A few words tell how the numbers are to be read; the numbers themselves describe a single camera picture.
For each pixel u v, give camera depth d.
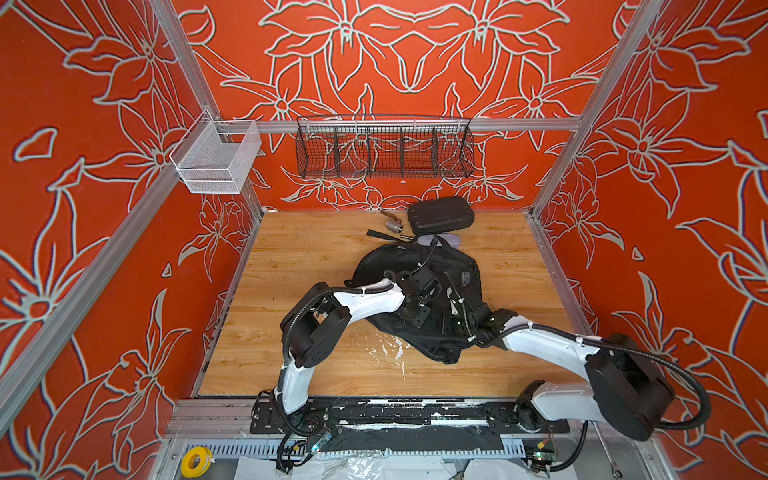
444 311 0.78
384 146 0.97
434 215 1.10
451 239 1.08
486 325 0.64
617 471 0.66
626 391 0.42
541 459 0.68
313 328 0.49
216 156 0.93
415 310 0.76
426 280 0.72
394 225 1.11
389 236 1.11
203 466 0.67
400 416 0.74
